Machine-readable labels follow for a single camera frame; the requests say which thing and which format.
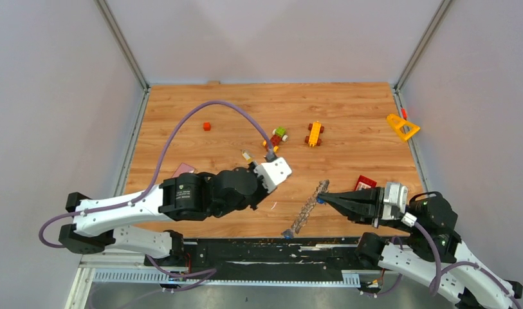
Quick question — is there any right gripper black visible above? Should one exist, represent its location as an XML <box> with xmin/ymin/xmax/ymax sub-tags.
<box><xmin>314</xmin><ymin>184</ymin><xmax>416</xmax><ymax>233</ymax></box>

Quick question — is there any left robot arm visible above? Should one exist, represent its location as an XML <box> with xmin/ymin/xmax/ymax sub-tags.
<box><xmin>59</xmin><ymin>162</ymin><xmax>291</xmax><ymax>266</ymax></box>

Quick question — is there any red window brick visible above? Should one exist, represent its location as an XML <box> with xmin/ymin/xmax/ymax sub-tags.
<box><xmin>354</xmin><ymin>175</ymin><xmax>377</xmax><ymax>191</ymax></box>

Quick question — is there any red yellow toy brick car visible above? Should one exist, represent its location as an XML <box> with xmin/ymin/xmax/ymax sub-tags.
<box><xmin>270</xmin><ymin>126</ymin><xmax>289</xmax><ymax>153</ymax></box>

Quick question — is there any red playing card deck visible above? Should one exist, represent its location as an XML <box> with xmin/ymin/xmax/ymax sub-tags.
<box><xmin>172</xmin><ymin>163</ymin><xmax>196</xmax><ymax>178</ymax></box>

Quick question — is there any yellow triangular brick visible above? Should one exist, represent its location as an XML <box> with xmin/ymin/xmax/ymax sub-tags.
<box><xmin>386</xmin><ymin>114</ymin><xmax>421</xmax><ymax>142</ymax></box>

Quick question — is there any yellow brown toy brick car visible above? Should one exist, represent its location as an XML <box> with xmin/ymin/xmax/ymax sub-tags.
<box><xmin>304</xmin><ymin>121</ymin><xmax>325</xmax><ymax>147</ymax></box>

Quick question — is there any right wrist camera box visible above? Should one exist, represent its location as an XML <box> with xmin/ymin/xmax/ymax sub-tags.
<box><xmin>381</xmin><ymin>182</ymin><xmax>417</xmax><ymax>227</ymax></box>

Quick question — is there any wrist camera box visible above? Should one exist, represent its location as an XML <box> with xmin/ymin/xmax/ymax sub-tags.
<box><xmin>381</xmin><ymin>182</ymin><xmax>417</xmax><ymax>227</ymax></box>
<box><xmin>253</xmin><ymin>157</ymin><xmax>292</xmax><ymax>194</ymax></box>

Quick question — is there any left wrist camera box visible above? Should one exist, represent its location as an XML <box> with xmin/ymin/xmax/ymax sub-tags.
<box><xmin>253</xmin><ymin>157</ymin><xmax>292</xmax><ymax>194</ymax></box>

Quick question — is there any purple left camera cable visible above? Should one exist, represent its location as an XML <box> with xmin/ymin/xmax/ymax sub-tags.
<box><xmin>38</xmin><ymin>100</ymin><xmax>279</xmax><ymax>295</ymax></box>

